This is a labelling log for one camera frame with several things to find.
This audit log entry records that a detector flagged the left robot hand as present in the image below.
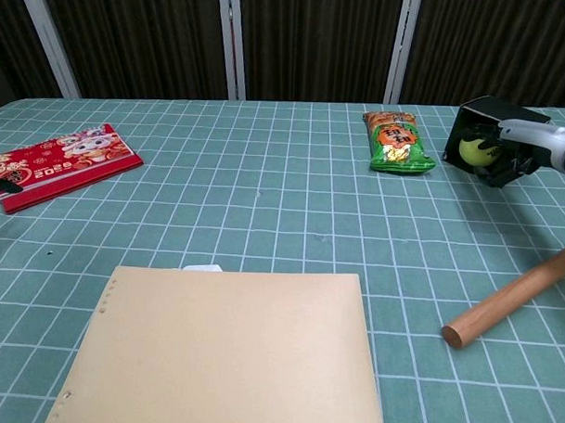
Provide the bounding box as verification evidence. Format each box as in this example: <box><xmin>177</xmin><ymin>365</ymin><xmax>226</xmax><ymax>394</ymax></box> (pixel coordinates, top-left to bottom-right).
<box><xmin>0</xmin><ymin>176</ymin><xmax>24</xmax><ymax>197</ymax></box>

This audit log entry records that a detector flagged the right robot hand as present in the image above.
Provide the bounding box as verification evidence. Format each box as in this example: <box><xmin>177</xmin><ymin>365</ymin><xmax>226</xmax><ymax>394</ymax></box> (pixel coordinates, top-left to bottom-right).
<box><xmin>458</xmin><ymin>116</ymin><xmax>565</xmax><ymax>184</ymax></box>

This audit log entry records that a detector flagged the yellow tennis ball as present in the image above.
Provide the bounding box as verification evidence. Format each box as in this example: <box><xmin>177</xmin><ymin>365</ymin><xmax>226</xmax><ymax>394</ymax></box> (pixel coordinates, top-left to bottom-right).
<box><xmin>457</xmin><ymin>136</ymin><xmax>502</xmax><ymax>169</ymax></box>

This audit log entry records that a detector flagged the black cardboard box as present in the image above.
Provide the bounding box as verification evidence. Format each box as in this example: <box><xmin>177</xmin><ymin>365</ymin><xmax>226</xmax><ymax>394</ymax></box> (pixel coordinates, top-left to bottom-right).
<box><xmin>440</xmin><ymin>95</ymin><xmax>554</xmax><ymax>191</ymax></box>

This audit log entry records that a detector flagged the red desk calendar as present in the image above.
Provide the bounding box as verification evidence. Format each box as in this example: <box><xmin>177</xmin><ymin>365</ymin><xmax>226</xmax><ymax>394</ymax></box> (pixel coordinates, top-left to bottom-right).
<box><xmin>0</xmin><ymin>119</ymin><xmax>146</xmax><ymax>221</ymax></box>

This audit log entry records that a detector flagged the dark ribbed partition panel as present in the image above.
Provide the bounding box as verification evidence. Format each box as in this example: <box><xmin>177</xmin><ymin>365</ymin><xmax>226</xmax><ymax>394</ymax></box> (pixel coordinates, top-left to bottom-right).
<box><xmin>0</xmin><ymin>0</ymin><xmax>67</xmax><ymax>115</ymax></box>
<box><xmin>235</xmin><ymin>0</ymin><xmax>407</xmax><ymax>106</ymax></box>
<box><xmin>400</xmin><ymin>0</ymin><xmax>565</xmax><ymax>110</ymax></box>
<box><xmin>35</xmin><ymin>0</ymin><xmax>238</xmax><ymax>104</ymax></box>

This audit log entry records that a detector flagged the green orange snack bag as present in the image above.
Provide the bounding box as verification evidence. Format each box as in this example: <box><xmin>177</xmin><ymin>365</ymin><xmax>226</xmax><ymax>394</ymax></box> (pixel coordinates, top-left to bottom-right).
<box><xmin>360</xmin><ymin>109</ymin><xmax>439</xmax><ymax>175</ymax></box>

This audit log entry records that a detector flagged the wooden rolling pin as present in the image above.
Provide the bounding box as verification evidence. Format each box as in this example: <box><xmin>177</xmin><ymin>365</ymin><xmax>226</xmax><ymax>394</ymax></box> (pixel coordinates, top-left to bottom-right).
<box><xmin>440</xmin><ymin>237</ymin><xmax>565</xmax><ymax>355</ymax></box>

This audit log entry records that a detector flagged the white paper sheet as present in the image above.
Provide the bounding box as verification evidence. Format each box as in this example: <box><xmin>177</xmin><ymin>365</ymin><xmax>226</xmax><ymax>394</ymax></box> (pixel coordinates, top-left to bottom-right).
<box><xmin>181</xmin><ymin>262</ymin><xmax>224</xmax><ymax>274</ymax></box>

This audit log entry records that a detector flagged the green checkered tablecloth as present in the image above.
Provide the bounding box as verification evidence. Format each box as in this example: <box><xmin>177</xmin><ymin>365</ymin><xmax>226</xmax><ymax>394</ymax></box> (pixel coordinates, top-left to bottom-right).
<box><xmin>0</xmin><ymin>87</ymin><xmax>565</xmax><ymax>423</ymax></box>

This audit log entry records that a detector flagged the beige loose-leaf notebook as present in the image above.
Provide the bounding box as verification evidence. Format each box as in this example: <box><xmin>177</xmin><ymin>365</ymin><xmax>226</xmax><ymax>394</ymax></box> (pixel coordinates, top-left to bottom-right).
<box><xmin>42</xmin><ymin>262</ymin><xmax>392</xmax><ymax>423</ymax></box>

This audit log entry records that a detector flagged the white partition post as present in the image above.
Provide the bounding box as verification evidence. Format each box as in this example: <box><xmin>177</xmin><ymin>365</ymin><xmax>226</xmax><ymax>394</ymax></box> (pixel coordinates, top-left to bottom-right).
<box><xmin>383</xmin><ymin>0</ymin><xmax>424</xmax><ymax>106</ymax></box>
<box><xmin>213</xmin><ymin>0</ymin><xmax>250</xmax><ymax>102</ymax></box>
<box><xmin>11</xmin><ymin>0</ymin><xmax>85</xmax><ymax>99</ymax></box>

